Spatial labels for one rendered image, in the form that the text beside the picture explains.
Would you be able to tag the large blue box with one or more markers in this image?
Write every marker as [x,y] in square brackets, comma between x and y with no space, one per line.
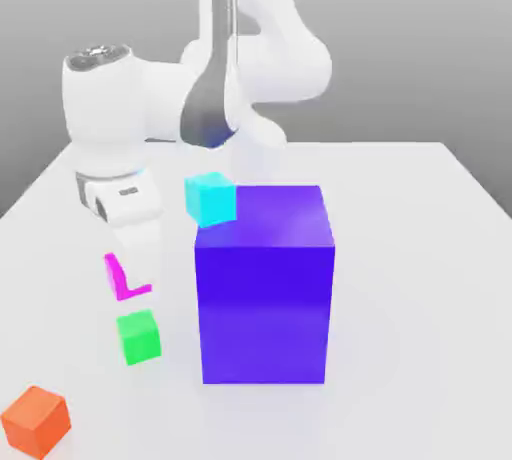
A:
[264,308]

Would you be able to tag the small cyan cube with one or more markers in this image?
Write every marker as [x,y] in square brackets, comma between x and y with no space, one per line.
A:
[212,200]

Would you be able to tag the small green cube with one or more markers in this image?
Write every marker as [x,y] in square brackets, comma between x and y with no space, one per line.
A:
[139,342]

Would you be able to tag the small orange cube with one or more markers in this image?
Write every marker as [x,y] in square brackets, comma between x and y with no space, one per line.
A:
[34,424]

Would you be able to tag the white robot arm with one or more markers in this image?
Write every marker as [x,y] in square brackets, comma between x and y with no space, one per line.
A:
[120,100]

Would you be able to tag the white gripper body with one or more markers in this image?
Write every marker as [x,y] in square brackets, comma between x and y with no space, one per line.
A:
[136,252]

